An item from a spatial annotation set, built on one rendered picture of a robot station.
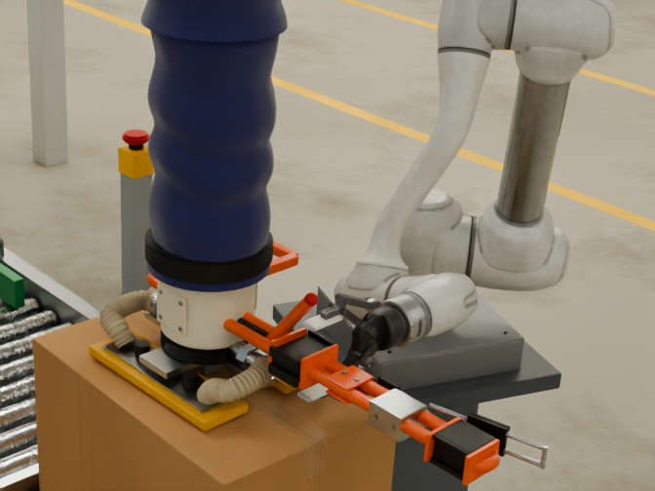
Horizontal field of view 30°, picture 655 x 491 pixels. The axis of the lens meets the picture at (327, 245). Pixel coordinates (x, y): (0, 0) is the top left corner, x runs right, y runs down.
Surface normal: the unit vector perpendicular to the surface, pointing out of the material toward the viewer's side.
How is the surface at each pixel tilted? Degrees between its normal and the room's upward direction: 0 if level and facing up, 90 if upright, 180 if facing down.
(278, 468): 90
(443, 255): 86
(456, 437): 0
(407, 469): 90
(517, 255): 107
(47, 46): 90
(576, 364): 0
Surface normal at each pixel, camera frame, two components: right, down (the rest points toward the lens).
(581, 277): 0.06, -0.91
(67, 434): -0.74, 0.24
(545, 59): -0.18, 0.76
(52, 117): 0.69, 0.34
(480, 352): 0.40, 0.40
